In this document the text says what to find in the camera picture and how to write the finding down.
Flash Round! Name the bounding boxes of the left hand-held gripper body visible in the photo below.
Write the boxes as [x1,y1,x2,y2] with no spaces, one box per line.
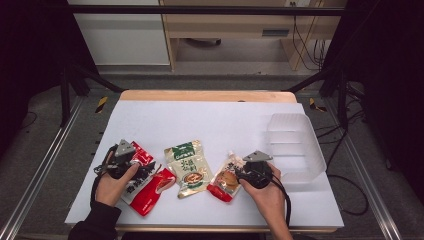
[105,139,141,180]

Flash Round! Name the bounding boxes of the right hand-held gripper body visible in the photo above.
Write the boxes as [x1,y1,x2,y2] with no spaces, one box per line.
[237,150,274,190]

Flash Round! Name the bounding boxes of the red and white spout pouch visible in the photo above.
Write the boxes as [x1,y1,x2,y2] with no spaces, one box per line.
[206,150,248,203]

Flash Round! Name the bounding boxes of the red seasoning packet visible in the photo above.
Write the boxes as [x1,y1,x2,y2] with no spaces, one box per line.
[120,140,177,218]

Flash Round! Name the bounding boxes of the person's left hand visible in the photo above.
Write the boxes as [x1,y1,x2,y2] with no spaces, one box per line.
[95,162,141,208]

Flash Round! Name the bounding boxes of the person's right hand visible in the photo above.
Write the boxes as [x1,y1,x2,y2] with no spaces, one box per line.
[239,162,288,225]

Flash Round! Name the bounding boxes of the green and beige seasoning packet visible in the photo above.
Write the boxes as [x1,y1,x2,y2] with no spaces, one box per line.
[163,139,214,200]

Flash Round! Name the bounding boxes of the translucent plastic container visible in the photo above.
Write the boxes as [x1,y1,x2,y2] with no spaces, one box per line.
[265,112,328,185]

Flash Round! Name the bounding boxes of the yellow and black tape marker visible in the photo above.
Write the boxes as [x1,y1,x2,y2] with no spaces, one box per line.
[308,97,328,113]
[94,95,110,115]

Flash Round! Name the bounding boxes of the black metal stand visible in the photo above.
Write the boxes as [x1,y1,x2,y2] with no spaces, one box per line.
[283,62,352,132]
[59,62,125,128]

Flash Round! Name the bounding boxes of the white cabinet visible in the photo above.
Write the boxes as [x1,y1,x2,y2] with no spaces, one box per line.
[67,0,171,66]

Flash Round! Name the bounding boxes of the black curtain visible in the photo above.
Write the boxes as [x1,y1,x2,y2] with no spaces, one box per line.
[324,0,424,203]
[0,0,98,159]

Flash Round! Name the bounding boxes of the wooden desk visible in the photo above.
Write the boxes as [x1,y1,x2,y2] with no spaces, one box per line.
[159,0,348,72]

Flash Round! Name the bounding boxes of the right hand-held gripper cable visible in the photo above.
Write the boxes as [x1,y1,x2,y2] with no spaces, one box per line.
[266,168,293,228]

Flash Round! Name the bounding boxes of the aluminium rail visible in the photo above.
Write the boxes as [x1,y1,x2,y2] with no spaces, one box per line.
[323,98,405,240]
[0,96,85,240]

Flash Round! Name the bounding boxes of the black floor cables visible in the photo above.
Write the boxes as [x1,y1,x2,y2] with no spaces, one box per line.
[314,99,370,217]

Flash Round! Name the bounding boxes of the black hanging cables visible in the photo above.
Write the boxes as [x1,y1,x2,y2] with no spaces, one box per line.
[291,0,330,72]

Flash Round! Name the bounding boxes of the black frame crossbar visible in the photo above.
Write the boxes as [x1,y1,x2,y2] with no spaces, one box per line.
[66,4,346,17]

